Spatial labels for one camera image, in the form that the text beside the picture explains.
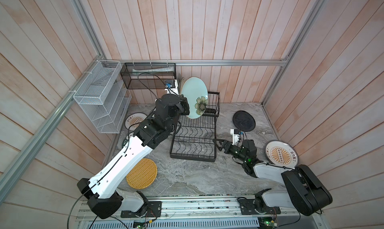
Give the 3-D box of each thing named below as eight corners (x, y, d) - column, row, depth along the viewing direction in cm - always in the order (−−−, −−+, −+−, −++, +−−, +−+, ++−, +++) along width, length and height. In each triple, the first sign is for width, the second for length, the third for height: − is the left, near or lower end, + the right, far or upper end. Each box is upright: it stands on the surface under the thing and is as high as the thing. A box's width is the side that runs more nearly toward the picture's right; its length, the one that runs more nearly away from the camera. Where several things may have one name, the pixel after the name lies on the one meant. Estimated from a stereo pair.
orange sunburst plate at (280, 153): (270, 168, 89) (271, 166, 87) (260, 141, 101) (262, 140, 99) (301, 168, 89) (303, 166, 88) (288, 141, 101) (290, 140, 99)
